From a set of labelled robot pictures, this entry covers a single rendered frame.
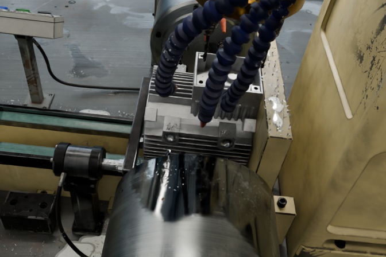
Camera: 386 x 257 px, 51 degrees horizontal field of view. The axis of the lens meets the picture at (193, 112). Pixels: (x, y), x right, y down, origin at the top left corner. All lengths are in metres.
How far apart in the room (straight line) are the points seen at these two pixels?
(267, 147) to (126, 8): 1.04
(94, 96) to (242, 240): 0.77
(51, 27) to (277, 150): 0.58
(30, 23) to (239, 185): 0.64
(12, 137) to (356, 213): 0.74
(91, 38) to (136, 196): 0.92
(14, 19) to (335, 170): 0.74
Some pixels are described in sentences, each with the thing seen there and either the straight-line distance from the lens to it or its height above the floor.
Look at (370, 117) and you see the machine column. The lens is 0.61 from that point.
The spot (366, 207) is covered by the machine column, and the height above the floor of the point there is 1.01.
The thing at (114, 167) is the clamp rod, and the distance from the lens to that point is 0.72.
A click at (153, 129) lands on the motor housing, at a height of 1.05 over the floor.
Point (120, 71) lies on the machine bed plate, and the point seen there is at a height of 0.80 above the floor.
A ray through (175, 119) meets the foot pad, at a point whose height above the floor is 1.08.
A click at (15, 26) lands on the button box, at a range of 1.01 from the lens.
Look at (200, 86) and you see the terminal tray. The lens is 0.69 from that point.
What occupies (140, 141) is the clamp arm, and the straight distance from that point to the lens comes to 0.76.
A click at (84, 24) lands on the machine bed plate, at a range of 1.48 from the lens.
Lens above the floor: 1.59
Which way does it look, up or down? 44 degrees down
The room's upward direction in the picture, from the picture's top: 8 degrees clockwise
